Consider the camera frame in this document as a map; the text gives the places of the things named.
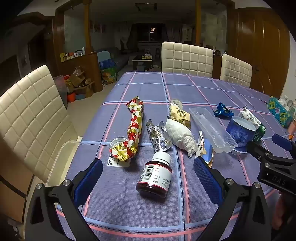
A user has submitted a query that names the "dark sofa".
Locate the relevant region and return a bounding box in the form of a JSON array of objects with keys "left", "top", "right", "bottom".
[{"left": 96, "top": 47, "right": 130, "bottom": 70}]

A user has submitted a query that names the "large silver blister pack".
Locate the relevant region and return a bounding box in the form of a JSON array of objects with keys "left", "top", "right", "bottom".
[{"left": 149, "top": 123, "right": 173, "bottom": 152}]

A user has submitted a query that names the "blue candy wrapper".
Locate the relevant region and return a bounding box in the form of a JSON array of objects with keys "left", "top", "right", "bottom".
[{"left": 213, "top": 102, "right": 234, "bottom": 118}]

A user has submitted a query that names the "dark red pill bottle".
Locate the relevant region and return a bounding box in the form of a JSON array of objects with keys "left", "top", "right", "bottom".
[{"left": 136, "top": 151, "right": 173, "bottom": 199}]

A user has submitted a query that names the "red gold snack wrapper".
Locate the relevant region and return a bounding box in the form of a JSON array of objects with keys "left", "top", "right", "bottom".
[{"left": 109, "top": 96, "right": 144, "bottom": 161}]

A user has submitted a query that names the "clear plastic tray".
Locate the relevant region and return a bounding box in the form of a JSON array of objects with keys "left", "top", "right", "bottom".
[{"left": 189, "top": 107, "right": 238, "bottom": 153}]

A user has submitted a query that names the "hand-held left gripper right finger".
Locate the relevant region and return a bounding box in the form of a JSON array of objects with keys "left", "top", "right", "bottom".
[{"left": 193, "top": 156, "right": 278, "bottom": 241}]

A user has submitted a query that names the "cream quilted dining chair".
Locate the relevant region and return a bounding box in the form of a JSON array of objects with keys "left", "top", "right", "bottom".
[
  {"left": 0, "top": 65, "right": 80, "bottom": 183},
  {"left": 161, "top": 41, "right": 213, "bottom": 79},
  {"left": 220, "top": 54, "right": 252, "bottom": 88}
]

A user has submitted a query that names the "person's right hand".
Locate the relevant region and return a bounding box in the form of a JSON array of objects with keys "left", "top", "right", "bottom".
[{"left": 272, "top": 192, "right": 296, "bottom": 231}]

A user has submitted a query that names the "beige snack packet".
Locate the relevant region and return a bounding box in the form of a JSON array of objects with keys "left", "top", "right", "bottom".
[{"left": 168, "top": 100, "right": 192, "bottom": 128}]

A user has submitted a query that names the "white tissue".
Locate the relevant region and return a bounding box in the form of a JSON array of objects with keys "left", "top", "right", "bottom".
[{"left": 165, "top": 119, "right": 199, "bottom": 158}]

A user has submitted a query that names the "white green pouch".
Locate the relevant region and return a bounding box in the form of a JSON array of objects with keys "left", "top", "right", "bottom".
[{"left": 238, "top": 105, "right": 266, "bottom": 142}]

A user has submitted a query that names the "pile of cardboard boxes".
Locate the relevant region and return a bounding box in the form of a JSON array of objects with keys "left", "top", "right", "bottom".
[{"left": 65, "top": 66, "right": 95, "bottom": 98}]

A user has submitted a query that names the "white bottle cap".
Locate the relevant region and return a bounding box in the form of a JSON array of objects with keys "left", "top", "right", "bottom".
[{"left": 109, "top": 137, "right": 129, "bottom": 150}]

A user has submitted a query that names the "dark coffee table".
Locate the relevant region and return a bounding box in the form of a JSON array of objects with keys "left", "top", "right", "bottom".
[{"left": 132, "top": 54, "right": 154, "bottom": 70}]

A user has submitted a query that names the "wooden shelf with clutter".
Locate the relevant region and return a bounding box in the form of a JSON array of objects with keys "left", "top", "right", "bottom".
[{"left": 57, "top": 51, "right": 103, "bottom": 93}]

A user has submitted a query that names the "wooden door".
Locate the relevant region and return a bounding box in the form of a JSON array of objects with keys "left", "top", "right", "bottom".
[{"left": 228, "top": 7, "right": 292, "bottom": 98}]

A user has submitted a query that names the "blue green printed bag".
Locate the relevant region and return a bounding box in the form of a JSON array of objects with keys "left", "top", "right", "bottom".
[{"left": 99, "top": 58, "right": 118, "bottom": 84}]

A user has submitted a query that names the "small silver blister pack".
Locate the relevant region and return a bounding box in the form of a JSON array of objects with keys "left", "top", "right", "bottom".
[{"left": 146, "top": 119, "right": 160, "bottom": 139}]

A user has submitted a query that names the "row of small containers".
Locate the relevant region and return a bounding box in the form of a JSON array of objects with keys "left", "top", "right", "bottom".
[{"left": 60, "top": 47, "right": 86, "bottom": 62}]

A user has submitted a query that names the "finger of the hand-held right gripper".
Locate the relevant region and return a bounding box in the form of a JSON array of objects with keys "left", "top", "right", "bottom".
[
  {"left": 246, "top": 140, "right": 296, "bottom": 168},
  {"left": 272, "top": 133, "right": 296, "bottom": 152}
]

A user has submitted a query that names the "white paper card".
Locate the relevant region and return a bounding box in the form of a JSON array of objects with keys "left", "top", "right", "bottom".
[{"left": 107, "top": 156, "right": 130, "bottom": 168}]

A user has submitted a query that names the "teal beaded tissue box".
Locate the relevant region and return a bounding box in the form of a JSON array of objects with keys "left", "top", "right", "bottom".
[{"left": 267, "top": 95, "right": 290, "bottom": 128}]

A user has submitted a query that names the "blue paper cup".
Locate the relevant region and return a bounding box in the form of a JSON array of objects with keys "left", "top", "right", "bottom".
[{"left": 225, "top": 116, "right": 257, "bottom": 149}]

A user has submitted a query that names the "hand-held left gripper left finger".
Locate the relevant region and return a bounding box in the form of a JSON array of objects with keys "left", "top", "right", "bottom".
[{"left": 24, "top": 158, "right": 104, "bottom": 241}]

